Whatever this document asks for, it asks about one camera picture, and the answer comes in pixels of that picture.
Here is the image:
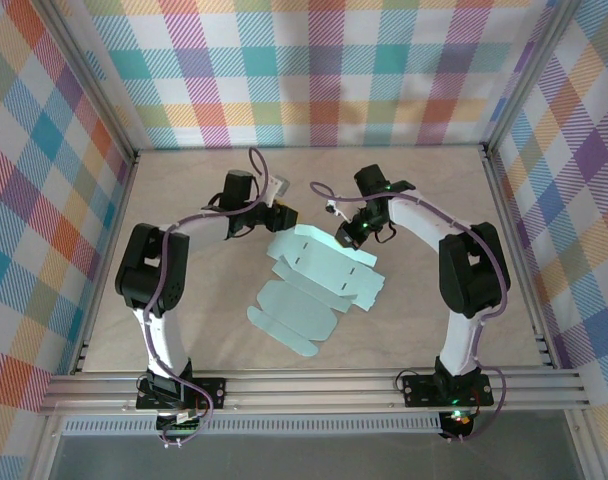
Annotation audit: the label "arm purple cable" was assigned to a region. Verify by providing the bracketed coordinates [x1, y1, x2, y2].
[143, 147, 285, 449]
[309, 180, 510, 444]

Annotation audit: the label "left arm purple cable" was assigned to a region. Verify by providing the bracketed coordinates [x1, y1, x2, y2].
[143, 147, 285, 449]

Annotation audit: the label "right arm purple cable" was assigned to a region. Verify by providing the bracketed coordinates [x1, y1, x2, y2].
[309, 180, 510, 444]

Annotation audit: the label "aluminium table side rail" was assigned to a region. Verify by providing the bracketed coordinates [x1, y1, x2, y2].
[69, 149, 141, 376]
[480, 144, 559, 370]

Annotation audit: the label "perforated grey cable duct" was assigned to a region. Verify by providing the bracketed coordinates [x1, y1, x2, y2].
[63, 418, 443, 436]

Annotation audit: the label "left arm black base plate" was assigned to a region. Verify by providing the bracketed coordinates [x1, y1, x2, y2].
[135, 377, 228, 412]

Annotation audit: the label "aluminium frame post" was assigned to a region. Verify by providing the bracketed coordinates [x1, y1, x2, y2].
[42, 0, 141, 166]
[482, 0, 585, 157]

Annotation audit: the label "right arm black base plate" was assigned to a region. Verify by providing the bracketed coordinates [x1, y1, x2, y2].
[401, 372, 494, 407]

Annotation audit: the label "wide aluminium base rail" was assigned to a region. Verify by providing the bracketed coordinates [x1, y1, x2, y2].
[38, 369, 593, 416]

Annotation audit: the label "light teal paper box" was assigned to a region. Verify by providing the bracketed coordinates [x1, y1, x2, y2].
[246, 223, 388, 359]

